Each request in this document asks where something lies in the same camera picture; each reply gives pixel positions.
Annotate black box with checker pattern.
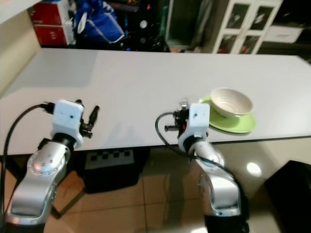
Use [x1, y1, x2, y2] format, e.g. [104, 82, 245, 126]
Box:
[82, 150, 137, 194]

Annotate cream ceramic bowl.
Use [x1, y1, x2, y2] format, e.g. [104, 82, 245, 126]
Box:
[210, 87, 254, 118]

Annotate green plate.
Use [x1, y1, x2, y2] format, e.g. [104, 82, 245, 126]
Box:
[198, 96, 257, 134]

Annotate red cardboard box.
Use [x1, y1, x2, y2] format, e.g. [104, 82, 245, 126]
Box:
[29, 0, 73, 25]
[33, 24, 76, 47]

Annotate blue bag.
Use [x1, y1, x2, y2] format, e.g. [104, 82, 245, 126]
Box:
[75, 0, 125, 45]

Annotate white glass door cabinet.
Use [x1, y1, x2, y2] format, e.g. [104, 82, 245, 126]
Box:
[211, 0, 284, 54]

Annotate white storage box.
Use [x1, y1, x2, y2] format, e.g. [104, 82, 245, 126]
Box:
[262, 25, 305, 44]

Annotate black chair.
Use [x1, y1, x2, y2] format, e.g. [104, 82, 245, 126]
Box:
[264, 160, 311, 233]

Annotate white shelf board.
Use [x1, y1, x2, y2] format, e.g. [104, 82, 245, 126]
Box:
[0, 0, 42, 24]

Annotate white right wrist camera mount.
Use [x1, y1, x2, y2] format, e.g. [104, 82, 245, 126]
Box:
[177, 103, 210, 142]

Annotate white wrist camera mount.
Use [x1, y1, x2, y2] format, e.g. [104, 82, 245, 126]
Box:
[52, 100, 85, 137]
[177, 103, 210, 142]

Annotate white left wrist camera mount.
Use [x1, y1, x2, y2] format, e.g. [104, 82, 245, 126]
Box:
[52, 100, 85, 137]

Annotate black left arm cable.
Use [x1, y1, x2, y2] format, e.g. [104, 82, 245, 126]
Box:
[1, 103, 54, 225]

